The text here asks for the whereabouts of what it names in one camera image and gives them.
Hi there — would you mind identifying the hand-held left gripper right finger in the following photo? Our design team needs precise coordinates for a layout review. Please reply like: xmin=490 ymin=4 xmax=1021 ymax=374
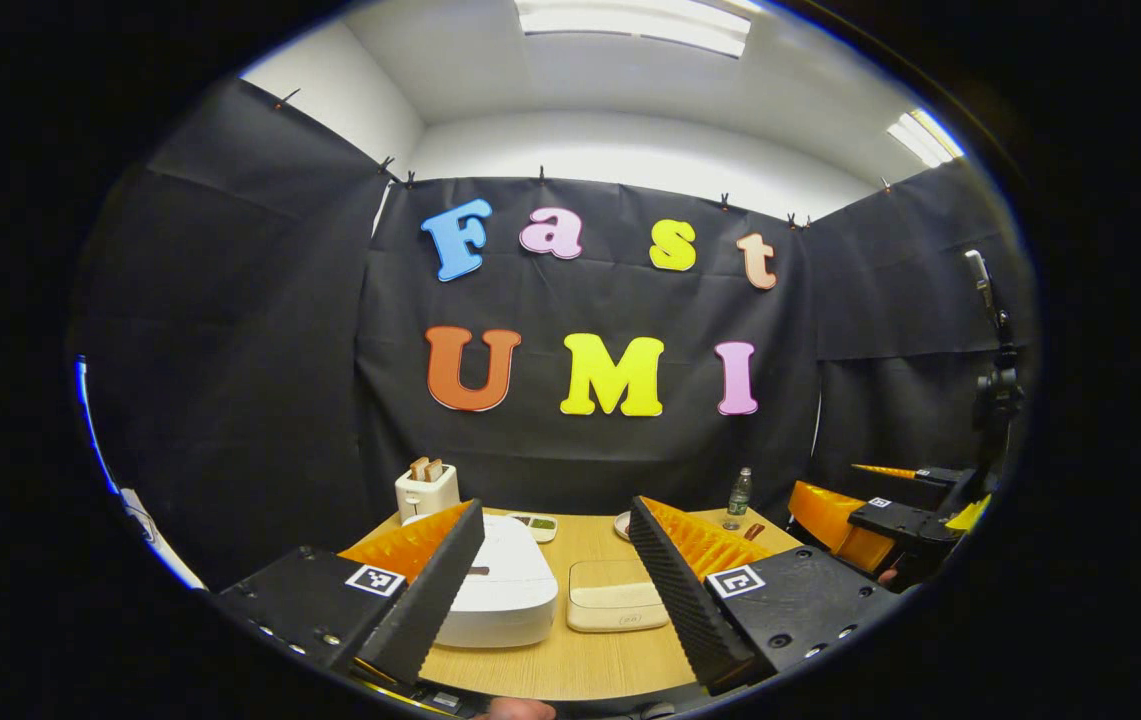
xmin=627 ymin=495 xmax=901 ymax=696

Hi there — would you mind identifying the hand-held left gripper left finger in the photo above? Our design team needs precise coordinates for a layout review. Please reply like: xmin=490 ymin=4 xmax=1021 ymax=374
xmin=210 ymin=498 xmax=486 ymax=689

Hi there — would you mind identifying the white rice cooker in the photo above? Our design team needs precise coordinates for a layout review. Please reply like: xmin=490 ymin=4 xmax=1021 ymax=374
xmin=430 ymin=514 xmax=560 ymax=649

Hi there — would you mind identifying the clear plastic container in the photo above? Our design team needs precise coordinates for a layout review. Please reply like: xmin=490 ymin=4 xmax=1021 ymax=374
xmin=567 ymin=560 xmax=672 ymax=634

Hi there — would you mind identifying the clear plastic water bottle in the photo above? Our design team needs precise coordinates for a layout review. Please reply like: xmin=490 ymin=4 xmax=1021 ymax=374
xmin=723 ymin=467 xmax=753 ymax=532

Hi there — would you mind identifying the white toaster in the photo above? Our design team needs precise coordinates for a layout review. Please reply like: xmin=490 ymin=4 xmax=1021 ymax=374
xmin=395 ymin=463 xmax=462 ymax=524

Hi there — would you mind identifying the black backdrop cloth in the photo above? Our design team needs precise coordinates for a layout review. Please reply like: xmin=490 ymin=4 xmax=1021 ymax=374
xmin=65 ymin=78 xmax=1041 ymax=591

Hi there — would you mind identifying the small ceiling light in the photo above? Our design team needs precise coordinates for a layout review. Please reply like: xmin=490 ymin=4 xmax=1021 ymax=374
xmin=885 ymin=108 xmax=967 ymax=169

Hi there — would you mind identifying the white side desk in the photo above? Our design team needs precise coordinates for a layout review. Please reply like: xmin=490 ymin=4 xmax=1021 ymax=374
xmin=120 ymin=488 xmax=208 ymax=591

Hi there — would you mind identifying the long ceiling light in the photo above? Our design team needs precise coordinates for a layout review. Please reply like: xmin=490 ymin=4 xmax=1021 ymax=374
xmin=515 ymin=0 xmax=753 ymax=58

